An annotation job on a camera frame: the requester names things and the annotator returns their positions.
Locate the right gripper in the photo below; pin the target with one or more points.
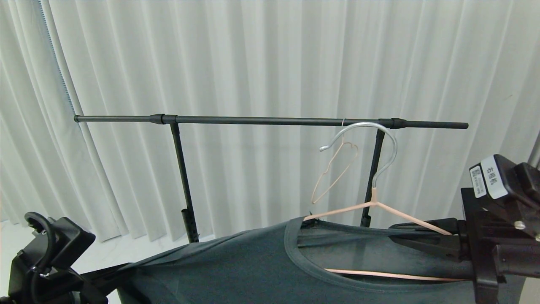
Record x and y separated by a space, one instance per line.
485 261

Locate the dark grey t-shirt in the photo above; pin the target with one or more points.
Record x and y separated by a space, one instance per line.
232 270

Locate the pink clothes hanger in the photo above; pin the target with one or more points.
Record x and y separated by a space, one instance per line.
333 169
373 198

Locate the white curtain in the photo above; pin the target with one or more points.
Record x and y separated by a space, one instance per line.
253 55

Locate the black clothes rack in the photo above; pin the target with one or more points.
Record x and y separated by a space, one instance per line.
270 120

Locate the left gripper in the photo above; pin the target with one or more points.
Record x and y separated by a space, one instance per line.
71 291

